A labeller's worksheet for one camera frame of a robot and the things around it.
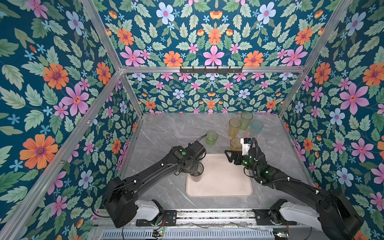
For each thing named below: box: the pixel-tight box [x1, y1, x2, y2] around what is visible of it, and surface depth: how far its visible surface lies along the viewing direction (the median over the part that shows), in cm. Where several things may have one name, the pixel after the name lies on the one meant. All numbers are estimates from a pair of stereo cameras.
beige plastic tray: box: [186, 153, 253, 197], surface depth 86 cm
